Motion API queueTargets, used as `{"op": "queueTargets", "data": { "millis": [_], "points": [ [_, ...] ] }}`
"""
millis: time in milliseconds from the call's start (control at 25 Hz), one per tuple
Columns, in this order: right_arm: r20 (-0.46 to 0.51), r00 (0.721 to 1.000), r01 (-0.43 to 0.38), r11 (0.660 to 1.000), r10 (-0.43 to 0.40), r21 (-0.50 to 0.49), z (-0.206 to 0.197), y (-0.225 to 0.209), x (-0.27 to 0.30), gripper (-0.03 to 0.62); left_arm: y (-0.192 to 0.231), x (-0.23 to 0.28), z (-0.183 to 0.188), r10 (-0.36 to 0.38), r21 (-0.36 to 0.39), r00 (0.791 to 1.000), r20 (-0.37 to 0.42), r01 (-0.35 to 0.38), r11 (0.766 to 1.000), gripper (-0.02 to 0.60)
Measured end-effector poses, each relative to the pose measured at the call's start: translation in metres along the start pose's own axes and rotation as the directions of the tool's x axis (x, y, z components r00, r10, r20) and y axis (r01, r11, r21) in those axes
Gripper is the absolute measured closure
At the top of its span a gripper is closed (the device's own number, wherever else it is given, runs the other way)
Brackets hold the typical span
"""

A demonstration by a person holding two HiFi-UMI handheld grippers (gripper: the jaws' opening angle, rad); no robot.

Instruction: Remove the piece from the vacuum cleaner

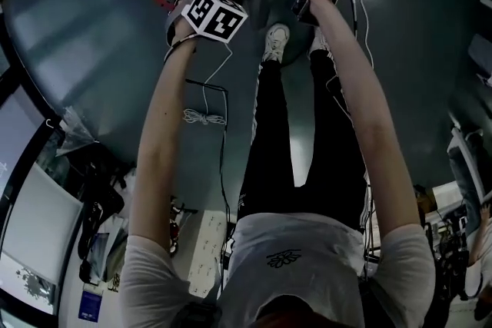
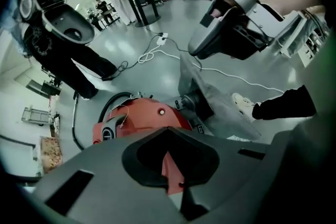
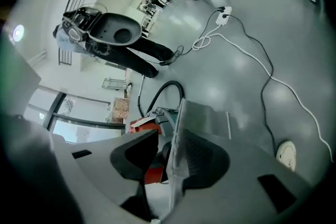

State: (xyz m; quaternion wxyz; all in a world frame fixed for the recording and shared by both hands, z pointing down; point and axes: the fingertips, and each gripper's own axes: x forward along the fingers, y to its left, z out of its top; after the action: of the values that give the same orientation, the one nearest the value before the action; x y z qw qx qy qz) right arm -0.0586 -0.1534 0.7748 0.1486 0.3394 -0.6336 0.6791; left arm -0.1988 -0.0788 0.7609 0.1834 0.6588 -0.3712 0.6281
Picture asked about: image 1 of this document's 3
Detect thin white coiled cable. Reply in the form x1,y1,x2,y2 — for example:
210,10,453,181
183,48,234,127

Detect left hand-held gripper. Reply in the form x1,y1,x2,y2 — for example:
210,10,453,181
165,0,249,47

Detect blue booklet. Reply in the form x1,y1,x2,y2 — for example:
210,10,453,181
77,289,105,321

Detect black chest-mounted box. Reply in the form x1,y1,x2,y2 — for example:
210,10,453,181
179,302,224,328

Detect black window frame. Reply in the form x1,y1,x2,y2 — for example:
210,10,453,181
0,11,62,204

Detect black equipment stand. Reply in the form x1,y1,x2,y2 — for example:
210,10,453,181
421,203,474,301

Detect person's white shoe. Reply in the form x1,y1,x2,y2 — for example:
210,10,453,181
261,23,291,65
307,25,332,59

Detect white t-shirt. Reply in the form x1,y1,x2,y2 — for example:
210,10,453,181
118,212,437,328

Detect long white power strip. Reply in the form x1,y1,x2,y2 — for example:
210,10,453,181
187,208,228,297

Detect person's right white shoe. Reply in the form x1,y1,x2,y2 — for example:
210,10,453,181
307,25,332,59

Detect person's left forearm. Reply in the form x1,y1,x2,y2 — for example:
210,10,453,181
128,33,201,243

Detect person's left white shoe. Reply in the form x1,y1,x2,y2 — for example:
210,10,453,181
261,23,291,65

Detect thin black cable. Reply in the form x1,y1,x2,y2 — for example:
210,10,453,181
185,78,232,222

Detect white board panel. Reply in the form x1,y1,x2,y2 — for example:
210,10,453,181
0,162,84,286

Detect red and black tool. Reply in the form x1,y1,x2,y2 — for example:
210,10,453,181
168,195,199,255

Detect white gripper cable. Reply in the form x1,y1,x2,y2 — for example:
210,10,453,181
347,0,376,69

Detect black striped trousers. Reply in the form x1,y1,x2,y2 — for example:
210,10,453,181
236,48,371,232

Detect person's right forearm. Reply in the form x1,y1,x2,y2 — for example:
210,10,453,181
307,0,422,237

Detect clear plastic bag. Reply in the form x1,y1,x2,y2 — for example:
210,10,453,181
55,106,101,158

